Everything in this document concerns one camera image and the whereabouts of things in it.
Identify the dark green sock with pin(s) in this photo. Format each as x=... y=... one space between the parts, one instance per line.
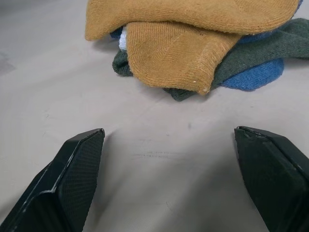
x=260 y=50

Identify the mustard yellow sock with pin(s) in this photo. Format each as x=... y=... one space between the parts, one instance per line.
x=183 y=12
x=173 y=55

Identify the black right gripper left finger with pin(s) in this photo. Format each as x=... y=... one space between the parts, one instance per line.
x=62 y=188

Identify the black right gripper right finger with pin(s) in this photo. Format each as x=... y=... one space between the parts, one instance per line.
x=275 y=174

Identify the white sock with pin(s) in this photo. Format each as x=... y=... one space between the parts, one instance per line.
x=123 y=39

